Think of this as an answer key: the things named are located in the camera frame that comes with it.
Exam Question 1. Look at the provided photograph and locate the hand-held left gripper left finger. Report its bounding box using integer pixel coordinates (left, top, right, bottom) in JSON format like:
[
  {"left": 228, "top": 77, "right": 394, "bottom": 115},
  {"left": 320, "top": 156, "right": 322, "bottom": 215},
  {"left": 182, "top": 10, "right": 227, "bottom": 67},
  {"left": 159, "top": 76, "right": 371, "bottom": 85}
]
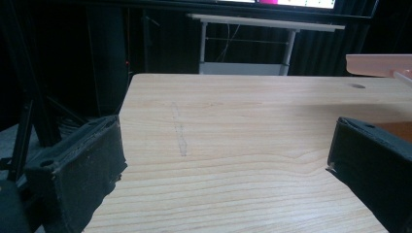
[{"left": 24, "top": 115, "right": 128, "bottom": 233}]

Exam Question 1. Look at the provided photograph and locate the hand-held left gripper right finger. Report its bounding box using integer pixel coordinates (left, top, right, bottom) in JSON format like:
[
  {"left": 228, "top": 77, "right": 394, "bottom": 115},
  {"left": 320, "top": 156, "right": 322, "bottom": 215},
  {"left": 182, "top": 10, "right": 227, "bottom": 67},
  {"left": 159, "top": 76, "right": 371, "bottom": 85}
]
[{"left": 326, "top": 116, "right": 412, "bottom": 233}]

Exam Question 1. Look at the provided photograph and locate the black metal stand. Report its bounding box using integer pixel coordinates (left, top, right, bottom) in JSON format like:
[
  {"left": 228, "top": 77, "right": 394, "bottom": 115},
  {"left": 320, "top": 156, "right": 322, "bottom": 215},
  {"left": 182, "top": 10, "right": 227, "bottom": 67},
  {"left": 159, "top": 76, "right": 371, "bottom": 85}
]
[{"left": 0, "top": 0, "right": 98, "bottom": 183}]

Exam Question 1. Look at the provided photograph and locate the pink plastic tray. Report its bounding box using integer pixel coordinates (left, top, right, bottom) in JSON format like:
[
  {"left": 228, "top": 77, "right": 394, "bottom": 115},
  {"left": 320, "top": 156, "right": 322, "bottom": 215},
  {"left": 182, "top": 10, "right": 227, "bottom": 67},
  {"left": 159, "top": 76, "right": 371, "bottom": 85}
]
[{"left": 345, "top": 53, "right": 412, "bottom": 89}]

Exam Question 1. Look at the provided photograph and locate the dark curtain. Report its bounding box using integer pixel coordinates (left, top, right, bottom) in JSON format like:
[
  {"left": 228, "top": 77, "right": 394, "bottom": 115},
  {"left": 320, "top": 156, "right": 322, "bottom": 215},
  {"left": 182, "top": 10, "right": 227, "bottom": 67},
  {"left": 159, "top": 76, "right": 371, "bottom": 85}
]
[{"left": 85, "top": 6, "right": 373, "bottom": 116}]

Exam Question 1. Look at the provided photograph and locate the monitor screen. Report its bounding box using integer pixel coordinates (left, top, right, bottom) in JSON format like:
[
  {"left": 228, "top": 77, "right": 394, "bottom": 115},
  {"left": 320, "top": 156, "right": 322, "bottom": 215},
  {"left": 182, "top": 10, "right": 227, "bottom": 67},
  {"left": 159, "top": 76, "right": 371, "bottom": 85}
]
[{"left": 216, "top": 0, "right": 336, "bottom": 10}]

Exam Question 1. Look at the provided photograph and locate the white metal-legged table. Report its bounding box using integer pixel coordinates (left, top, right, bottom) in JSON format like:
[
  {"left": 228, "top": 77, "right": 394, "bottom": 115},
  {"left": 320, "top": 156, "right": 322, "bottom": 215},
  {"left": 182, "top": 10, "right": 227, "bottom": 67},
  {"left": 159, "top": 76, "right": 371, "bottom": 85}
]
[{"left": 187, "top": 13, "right": 346, "bottom": 77}]

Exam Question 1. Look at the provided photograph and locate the white hanging cable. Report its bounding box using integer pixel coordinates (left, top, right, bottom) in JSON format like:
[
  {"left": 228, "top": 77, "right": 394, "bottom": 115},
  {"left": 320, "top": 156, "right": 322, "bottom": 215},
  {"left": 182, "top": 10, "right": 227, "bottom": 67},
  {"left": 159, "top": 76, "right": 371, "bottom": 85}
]
[{"left": 216, "top": 22, "right": 241, "bottom": 63}]

